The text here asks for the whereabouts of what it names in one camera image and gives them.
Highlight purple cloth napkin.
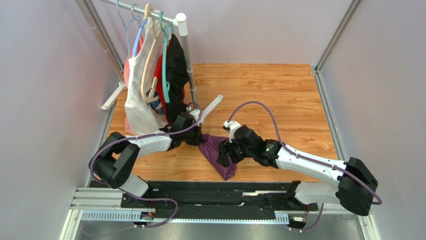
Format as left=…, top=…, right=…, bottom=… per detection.
left=198, top=134, right=237, bottom=181

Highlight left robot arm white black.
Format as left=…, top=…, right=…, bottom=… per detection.
left=88, top=109, right=203, bottom=197

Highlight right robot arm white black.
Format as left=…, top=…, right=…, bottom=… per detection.
left=216, top=121, right=381, bottom=216

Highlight white tank top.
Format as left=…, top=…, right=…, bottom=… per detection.
left=124, top=40, right=167, bottom=135

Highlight teal plastic hanger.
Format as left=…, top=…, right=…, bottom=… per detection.
left=158, top=10, right=174, bottom=104

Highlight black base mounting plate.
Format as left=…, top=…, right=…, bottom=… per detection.
left=118, top=180, right=320, bottom=220

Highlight black garment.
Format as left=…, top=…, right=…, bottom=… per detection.
left=166, top=34, right=189, bottom=122

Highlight blue plastic hanger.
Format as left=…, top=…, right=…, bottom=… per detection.
left=131, top=19, right=147, bottom=58

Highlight white grey clothes rack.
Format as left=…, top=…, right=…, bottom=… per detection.
left=96, top=0, right=225, bottom=126

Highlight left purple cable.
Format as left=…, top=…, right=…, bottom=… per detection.
left=79, top=101, right=204, bottom=238

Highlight purple cable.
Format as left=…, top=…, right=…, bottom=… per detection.
left=79, top=101, right=204, bottom=238
left=226, top=101, right=383, bottom=233

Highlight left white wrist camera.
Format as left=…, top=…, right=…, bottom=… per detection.
left=186, top=106, right=205, bottom=127

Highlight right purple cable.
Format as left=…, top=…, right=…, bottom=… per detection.
left=226, top=101, right=383, bottom=233

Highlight slotted cable duct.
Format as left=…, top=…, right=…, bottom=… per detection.
left=80, top=210, right=290, bottom=225

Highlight aluminium frame rail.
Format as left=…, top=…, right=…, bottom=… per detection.
left=69, top=186, right=373, bottom=216

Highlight light blue wire hanger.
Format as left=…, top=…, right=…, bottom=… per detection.
left=115, top=0, right=134, bottom=54

